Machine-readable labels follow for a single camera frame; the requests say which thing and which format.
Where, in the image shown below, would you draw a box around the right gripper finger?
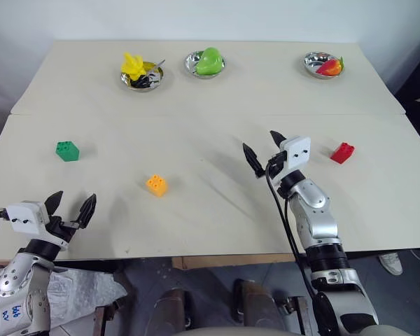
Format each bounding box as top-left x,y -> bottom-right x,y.
269,129 -> 288,149
241,141 -> 266,179

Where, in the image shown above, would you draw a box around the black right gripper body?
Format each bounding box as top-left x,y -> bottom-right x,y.
265,150 -> 289,187

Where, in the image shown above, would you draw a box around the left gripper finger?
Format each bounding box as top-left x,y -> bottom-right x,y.
73,192 -> 98,230
43,190 -> 64,216

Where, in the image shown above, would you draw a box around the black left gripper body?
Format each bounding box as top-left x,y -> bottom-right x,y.
44,216 -> 81,251

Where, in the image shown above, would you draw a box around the green toy building block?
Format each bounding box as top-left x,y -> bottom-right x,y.
55,140 -> 81,163

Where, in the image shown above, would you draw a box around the crumpled white plastic sheet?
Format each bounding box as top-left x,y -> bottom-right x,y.
48,268 -> 129,329

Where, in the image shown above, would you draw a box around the red toy building block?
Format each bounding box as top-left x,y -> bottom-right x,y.
329,141 -> 356,165

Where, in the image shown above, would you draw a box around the yellow toy building block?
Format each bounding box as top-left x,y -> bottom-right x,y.
145,174 -> 169,199

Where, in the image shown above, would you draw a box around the metal bowl with red pepper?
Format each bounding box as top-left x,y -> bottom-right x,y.
303,51 -> 346,80

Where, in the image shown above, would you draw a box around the red plastic toy pepper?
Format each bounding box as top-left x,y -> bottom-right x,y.
316,56 -> 346,76

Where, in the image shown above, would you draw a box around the green plastic toy pepper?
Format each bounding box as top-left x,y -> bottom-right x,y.
195,46 -> 223,76

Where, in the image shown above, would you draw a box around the wooden table beam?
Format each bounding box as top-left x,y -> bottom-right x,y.
171,253 -> 297,271

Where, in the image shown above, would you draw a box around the metal bowl with green pepper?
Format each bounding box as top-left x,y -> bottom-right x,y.
184,50 -> 228,80

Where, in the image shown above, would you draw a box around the metal bowl with yellow toy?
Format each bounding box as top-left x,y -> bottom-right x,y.
118,59 -> 165,92

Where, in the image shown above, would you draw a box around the dark brown rounded shape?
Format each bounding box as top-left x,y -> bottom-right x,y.
234,278 -> 278,325
153,288 -> 187,330

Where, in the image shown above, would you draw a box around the white sneaker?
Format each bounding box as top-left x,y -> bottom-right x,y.
377,252 -> 405,277

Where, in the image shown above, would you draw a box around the yellow plastic toy fruit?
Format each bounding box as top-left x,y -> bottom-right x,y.
120,52 -> 150,83

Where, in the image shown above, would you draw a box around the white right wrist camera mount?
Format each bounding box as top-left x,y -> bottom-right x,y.
279,135 -> 312,173

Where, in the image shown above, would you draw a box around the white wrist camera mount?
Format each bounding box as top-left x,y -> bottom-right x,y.
279,135 -> 312,173
6,200 -> 51,235

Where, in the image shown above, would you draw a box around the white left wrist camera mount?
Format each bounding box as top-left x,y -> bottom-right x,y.
6,200 -> 51,235

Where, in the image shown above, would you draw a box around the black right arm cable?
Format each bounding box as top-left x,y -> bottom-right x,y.
265,159 -> 318,302

